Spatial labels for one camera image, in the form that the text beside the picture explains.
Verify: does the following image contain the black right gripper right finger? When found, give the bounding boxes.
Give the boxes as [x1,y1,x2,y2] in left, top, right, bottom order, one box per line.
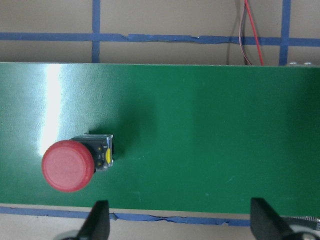
[250,197,293,240]

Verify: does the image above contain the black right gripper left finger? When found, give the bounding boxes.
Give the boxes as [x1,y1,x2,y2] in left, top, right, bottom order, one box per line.
[77,200,110,240]

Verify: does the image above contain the red mushroom push button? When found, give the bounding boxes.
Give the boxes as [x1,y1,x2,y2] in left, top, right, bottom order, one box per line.
[41,134,114,193]

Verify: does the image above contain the red black conveyor wires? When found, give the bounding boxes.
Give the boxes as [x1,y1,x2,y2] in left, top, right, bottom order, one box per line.
[226,0,265,67]

